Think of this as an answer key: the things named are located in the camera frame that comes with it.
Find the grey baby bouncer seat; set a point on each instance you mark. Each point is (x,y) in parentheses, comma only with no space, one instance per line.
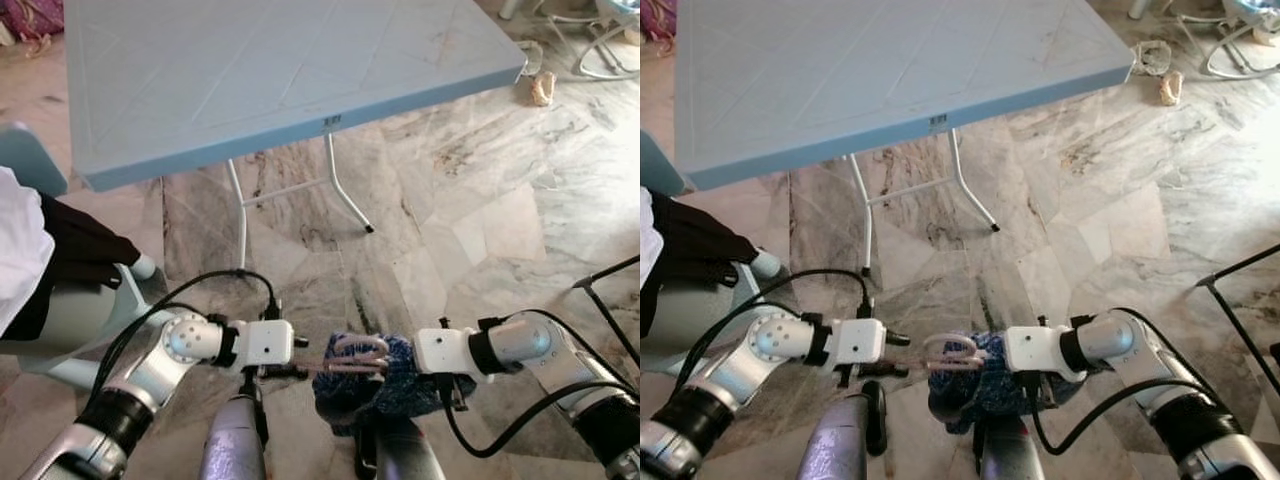
(625,5)
(1255,8)

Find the white shirt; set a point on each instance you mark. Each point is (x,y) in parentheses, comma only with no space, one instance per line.
(646,240)
(20,250)

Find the black metal clothes rack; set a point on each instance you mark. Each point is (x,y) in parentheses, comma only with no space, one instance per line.
(610,272)
(1240,263)

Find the translucent pink plastic hanger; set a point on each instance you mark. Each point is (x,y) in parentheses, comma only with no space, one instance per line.
(345,369)
(950,366)

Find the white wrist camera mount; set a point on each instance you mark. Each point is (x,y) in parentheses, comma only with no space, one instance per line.
(445,350)
(1035,352)
(857,342)
(265,343)

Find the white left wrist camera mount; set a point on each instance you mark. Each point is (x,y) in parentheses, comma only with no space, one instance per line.
(265,343)
(857,342)

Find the blue-grey folding table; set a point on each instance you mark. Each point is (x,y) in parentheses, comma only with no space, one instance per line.
(890,70)
(280,70)

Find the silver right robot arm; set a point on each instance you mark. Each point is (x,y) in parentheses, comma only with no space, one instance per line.
(560,350)
(1150,350)

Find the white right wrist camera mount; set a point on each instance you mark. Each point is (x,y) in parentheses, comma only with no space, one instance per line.
(445,350)
(1035,352)

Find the blue patterned cloth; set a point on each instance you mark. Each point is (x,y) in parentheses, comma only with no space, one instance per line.
(345,395)
(965,395)

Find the white crumpled cloth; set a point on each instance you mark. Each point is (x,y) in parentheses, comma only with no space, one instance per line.
(530,55)
(1155,57)

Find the cream crumpled cloth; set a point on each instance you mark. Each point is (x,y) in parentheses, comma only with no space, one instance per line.
(542,90)
(1170,90)

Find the purple patterned cloth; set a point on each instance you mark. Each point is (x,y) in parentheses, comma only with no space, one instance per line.
(657,18)
(30,18)

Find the silver right robot leg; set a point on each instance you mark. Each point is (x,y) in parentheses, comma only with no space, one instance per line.
(1015,455)
(405,455)

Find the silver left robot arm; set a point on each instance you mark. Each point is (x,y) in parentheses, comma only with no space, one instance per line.
(150,375)
(740,375)

